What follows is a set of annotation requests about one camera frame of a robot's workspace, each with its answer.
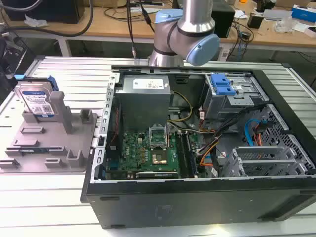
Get grey parts rack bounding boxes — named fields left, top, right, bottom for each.
left=0, top=90, right=97, bottom=173

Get blue SATA wire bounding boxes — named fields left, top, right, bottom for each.
left=243, top=118, right=269, bottom=147

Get RAM stick in rack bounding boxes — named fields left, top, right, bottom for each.
left=5, top=147, right=64, bottom=153

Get silver drive cage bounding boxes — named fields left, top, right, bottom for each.
left=200, top=73, right=270, bottom=121

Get grey power supply unit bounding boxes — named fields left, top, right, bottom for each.
left=115, top=75, right=171, bottom=133

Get black open PC case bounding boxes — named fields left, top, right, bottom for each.
left=80, top=64, right=316, bottom=230

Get wooden desk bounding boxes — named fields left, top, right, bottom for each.
left=0, top=0, right=316, bottom=48

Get small black device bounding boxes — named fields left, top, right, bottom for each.
left=247, top=12, right=264, bottom=29

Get thin black hanging cable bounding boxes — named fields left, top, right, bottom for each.
left=126, top=0, right=138, bottom=59

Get green motherboard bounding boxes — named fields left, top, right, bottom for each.
left=106, top=130, right=205, bottom=179

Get black equipment beside table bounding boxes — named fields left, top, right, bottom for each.
left=0, top=31, right=38, bottom=97

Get black computer tower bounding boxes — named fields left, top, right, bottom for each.
left=211, top=4, right=236, bottom=39

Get yellow black power wire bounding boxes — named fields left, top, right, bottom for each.
left=167, top=91, right=194, bottom=123

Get silver CPU socket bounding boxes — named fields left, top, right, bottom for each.
left=148, top=125, right=169, bottom=150

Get blue white cardboard box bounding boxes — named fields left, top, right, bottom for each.
left=291, top=4, right=316, bottom=23

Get black box on desk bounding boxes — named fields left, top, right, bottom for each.
left=4, top=0, right=85, bottom=24

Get hard disk in blue carrier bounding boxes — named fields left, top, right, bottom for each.
left=13, top=76, right=59, bottom=118

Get black RAM slots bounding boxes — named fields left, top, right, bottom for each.
left=176, top=132, right=198, bottom=178

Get blue drive bay latch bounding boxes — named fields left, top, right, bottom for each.
left=210, top=73, right=236, bottom=96

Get thick black cable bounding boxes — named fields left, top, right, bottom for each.
left=0, top=0, right=94, bottom=38

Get silver disk bay bracket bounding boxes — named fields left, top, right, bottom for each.
left=226, top=146, right=309, bottom=177

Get orange power wire bundle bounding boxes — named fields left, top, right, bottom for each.
left=197, top=128, right=264, bottom=168

